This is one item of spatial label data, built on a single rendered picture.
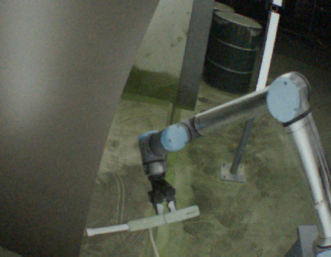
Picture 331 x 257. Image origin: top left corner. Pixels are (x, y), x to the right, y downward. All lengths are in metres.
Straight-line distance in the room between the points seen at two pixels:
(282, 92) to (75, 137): 0.54
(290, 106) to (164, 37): 2.09
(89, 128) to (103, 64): 0.14
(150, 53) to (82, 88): 2.32
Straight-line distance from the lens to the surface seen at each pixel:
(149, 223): 1.29
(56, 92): 0.64
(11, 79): 0.67
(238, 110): 1.17
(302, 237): 1.36
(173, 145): 1.24
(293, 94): 0.86
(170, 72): 2.96
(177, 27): 2.81
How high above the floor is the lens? 1.57
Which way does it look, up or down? 34 degrees down
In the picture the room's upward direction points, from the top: 10 degrees clockwise
